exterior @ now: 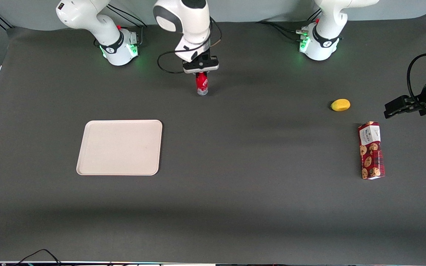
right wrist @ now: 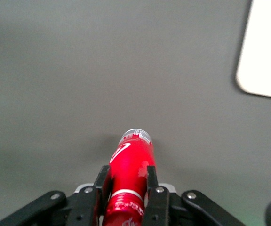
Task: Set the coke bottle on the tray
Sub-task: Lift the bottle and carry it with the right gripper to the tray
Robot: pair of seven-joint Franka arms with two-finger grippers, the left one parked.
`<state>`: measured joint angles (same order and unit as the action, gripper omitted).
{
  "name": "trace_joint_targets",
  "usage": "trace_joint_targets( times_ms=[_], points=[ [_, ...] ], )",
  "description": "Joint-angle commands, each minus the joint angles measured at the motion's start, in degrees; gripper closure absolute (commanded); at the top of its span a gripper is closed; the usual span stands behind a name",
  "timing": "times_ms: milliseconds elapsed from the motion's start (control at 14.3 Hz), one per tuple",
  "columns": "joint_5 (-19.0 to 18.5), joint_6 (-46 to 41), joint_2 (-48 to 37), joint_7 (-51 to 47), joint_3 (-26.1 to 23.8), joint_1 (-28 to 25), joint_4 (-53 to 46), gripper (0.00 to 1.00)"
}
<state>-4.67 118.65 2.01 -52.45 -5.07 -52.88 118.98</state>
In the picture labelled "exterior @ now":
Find beige plastic tray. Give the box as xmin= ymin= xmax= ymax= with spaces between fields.
xmin=76 ymin=119 xmax=163 ymax=176

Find black cable at table edge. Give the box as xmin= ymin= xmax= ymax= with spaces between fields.
xmin=15 ymin=249 xmax=62 ymax=266

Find black left arm base cables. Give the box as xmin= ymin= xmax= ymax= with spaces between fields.
xmin=256 ymin=8 xmax=323 ymax=42

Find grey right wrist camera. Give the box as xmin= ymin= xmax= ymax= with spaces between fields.
xmin=182 ymin=60 xmax=220 ymax=75

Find dark grey table mat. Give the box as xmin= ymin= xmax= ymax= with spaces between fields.
xmin=0 ymin=14 xmax=426 ymax=265

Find yellow lemon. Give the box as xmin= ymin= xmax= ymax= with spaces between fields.
xmin=331 ymin=99 xmax=351 ymax=112

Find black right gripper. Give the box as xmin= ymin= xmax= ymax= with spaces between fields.
xmin=187 ymin=52 xmax=218 ymax=80

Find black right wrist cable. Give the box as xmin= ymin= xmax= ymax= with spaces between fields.
xmin=157 ymin=17 xmax=223 ymax=74

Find red coke bottle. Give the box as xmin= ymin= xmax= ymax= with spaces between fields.
xmin=196 ymin=72 xmax=209 ymax=96

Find red cookie box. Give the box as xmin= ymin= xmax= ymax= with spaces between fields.
xmin=358 ymin=121 xmax=386 ymax=180

